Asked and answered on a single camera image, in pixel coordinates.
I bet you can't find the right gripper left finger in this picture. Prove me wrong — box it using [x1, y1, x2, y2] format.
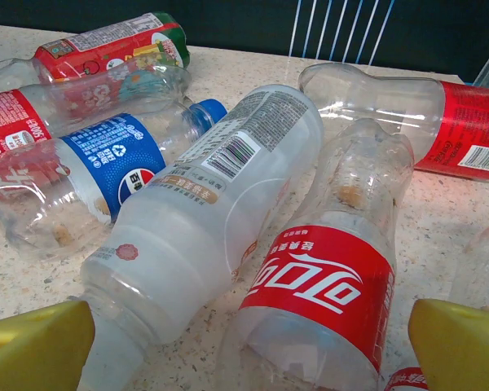
[0, 300, 96, 391]

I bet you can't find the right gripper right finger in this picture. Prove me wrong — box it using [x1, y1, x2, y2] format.
[408, 298, 489, 391]

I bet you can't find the clear plastic bottle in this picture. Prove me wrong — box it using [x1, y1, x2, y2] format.
[447, 222, 489, 314]

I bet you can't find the red Coca-Cola label bottle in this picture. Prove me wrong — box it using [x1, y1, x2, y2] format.
[297, 63, 489, 183]
[219, 117, 416, 391]

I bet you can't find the blue label blue cap bottle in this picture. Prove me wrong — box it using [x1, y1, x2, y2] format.
[0, 99, 228, 261]

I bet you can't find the clear bottle red soda label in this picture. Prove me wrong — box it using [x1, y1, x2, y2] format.
[0, 55, 193, 168]

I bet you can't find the white translucent wide-mouth bottle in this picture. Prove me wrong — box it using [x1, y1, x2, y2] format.
[77, 84, 325, 391]

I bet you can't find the red green label bottle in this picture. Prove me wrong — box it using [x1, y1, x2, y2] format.
[0, 11, 192, 86]

